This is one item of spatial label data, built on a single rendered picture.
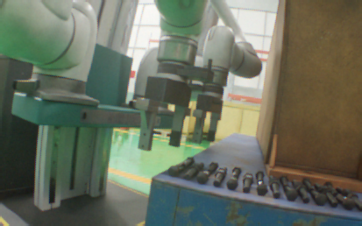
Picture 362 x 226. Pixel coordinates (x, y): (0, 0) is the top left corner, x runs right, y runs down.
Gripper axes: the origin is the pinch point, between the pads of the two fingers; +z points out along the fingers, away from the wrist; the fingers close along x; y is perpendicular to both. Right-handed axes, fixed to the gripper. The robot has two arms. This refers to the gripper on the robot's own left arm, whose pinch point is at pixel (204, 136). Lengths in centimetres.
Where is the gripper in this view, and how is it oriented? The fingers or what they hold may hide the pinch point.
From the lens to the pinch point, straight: 81.3
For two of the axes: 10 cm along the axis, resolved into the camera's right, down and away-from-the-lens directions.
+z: -1.7, 9.9, 0.1
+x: 4.3, 0.7, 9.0
